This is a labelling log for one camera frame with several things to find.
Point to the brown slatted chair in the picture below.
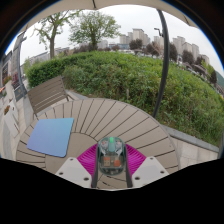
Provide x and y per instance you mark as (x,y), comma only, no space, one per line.
(46,93)

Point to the round leafy tree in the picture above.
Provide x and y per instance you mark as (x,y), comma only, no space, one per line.
(93,28)

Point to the apartment buildings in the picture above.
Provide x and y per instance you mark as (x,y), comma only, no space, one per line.
(137,35)

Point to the transparent computer mouse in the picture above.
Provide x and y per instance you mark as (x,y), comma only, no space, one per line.
(111,156)

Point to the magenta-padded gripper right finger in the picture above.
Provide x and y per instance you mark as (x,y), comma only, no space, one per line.
(150,171)

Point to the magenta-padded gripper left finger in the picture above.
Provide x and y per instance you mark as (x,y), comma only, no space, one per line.
(73,171)

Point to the beige umbrella canopy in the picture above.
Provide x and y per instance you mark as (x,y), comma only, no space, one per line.
(83,3)

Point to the blue mouse pad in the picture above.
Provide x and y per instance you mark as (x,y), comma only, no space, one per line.
(50,136)

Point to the dark grey post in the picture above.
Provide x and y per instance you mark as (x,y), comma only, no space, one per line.
(19,66)

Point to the dark curved umbrella pole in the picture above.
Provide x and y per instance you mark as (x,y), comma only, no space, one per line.
(165,66)

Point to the thin sparse tree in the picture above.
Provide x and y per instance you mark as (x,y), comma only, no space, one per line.
(52,43)

